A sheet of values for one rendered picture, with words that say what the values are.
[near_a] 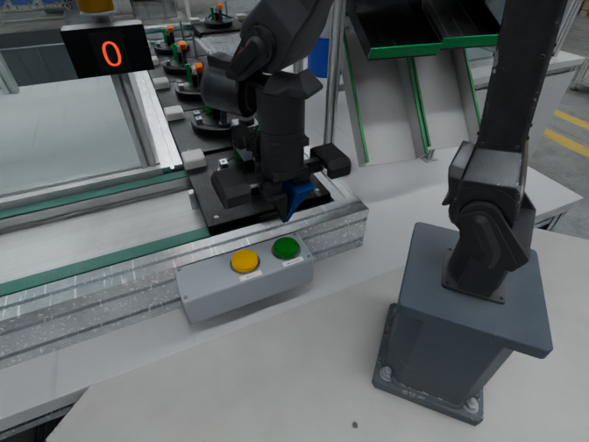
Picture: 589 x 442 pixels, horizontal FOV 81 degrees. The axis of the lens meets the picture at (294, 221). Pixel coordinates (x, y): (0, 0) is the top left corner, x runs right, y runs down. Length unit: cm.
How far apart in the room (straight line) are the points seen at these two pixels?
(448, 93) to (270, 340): 65
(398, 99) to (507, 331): 53
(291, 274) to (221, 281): 11
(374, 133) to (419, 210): 22
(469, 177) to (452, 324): 15
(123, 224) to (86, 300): 21
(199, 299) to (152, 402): 15
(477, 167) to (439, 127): 51
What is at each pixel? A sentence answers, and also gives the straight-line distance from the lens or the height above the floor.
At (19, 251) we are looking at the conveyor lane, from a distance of 80.
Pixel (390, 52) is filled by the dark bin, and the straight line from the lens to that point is 66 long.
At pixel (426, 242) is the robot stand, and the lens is 47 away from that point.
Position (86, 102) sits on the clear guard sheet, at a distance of 78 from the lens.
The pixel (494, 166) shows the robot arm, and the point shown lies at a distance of 34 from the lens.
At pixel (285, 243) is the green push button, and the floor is 97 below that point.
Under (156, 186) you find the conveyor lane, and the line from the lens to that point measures 79.
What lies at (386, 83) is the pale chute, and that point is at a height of 111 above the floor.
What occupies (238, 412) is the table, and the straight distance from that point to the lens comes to 54.
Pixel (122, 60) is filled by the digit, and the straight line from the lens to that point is 69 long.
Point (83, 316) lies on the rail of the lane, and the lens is 62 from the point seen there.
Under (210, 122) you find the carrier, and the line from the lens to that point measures 91.
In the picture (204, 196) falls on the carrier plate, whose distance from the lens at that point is 68.
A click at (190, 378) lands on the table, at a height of 86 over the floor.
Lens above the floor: 137
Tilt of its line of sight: 41 degrees down
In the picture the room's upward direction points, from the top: straight up
